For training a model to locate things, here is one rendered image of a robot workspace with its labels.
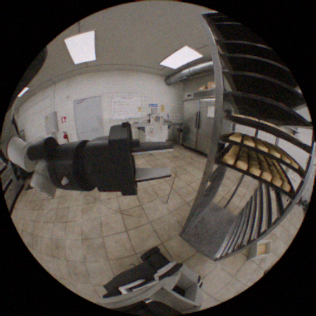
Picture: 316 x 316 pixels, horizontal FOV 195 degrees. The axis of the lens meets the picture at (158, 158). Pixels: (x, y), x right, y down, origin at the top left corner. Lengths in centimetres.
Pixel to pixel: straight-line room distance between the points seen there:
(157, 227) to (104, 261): 73
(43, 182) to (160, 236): 111
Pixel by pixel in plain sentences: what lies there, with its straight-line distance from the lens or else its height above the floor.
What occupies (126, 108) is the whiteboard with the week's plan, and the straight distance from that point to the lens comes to 358.
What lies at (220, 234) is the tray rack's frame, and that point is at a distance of 117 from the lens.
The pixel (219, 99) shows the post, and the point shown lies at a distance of 38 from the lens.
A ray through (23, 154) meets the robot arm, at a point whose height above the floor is 109.
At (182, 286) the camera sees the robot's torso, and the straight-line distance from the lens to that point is 48.
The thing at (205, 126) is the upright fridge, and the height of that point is 94.
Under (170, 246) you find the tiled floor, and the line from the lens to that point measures 114.
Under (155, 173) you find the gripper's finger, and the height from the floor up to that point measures 102.
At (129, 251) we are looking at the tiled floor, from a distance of 115.
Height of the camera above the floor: 111
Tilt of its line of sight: 25 degrees down
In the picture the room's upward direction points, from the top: straight up
